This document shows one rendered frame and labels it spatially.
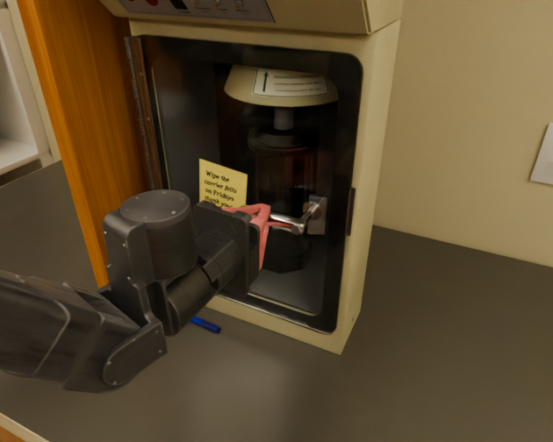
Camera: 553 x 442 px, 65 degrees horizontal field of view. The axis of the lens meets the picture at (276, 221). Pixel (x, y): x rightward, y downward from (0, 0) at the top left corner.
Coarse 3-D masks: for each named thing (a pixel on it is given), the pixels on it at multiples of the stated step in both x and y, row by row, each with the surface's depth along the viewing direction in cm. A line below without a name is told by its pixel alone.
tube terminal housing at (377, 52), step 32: (384, 0) 42; (160, 32) 54; (192, 32) 52; (224, 32) 50; (256, 32) 48; (288, 32) 47; (320, 32) 45; (384, 32) 45; (384, 64) 49; (384, 96) 53; (384, 128) 58; (352, 224) 55; (352, 256) 58; (352, 288) 63; (256, 320) 72; (352, 320) 70
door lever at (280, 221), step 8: (304, 208) 55; (312, 208) 54; (320, 208) 54; (256, 216) 53; (272, 216) 52; (280, 216) 52; (288, 216) 52; (304, 216) 52; (312, 216) 53; (320, 216) 54; (272, 224) 52; (280, 224) 52; (288, 224) 51; (296, 224) 51; (304, 224) 51; (296, 232) 51
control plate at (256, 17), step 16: (144, 0) 47; (160, 0) 46; (192, 0) 44; (208, 0) 43; (224, 0) 42; (256, 0) 41; (176, 16) 48; (192, 16) 47; (208, 16) 46; (224, 16) 45; (240, 16) 44; (256, 16) 43; (272, 16) 43
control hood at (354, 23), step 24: (288, 0) 40; (312, 0) 39; (336, 0) 38; (360, 0) 37; (240, 24) 46; (264, 24) 44; (288, 24) 43; (312, 24) 42; (336, 24) 41; (360, 24) 40
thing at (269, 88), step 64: (192, 64) 52; (256, 64) 48; (320, 64) 45; (192, 128) 57; (256, 128) 53; (320, 128) 49; (192, 192) 63; (256, 192) 57; (320, 192) 53; (320, 256) 58; (320, 320) 63
